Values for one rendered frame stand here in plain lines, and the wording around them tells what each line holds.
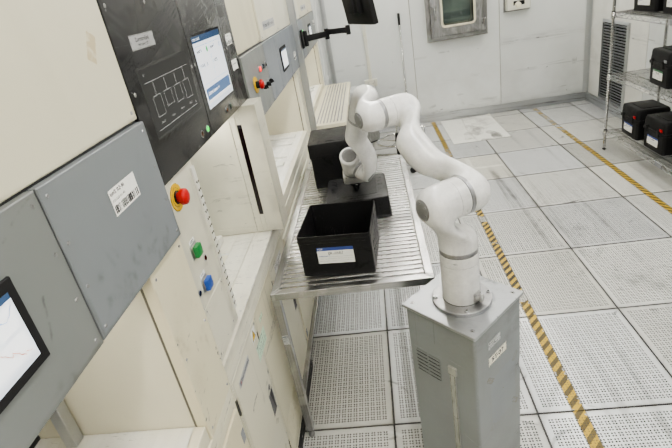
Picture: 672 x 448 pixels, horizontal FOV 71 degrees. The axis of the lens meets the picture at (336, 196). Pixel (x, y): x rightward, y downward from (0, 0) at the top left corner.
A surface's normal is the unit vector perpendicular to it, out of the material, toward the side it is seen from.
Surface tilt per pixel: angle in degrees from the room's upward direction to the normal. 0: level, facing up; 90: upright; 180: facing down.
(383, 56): 90
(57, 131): 90
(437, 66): 90
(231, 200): 90
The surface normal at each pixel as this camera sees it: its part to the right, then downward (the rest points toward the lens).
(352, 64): -0.05, 0.42
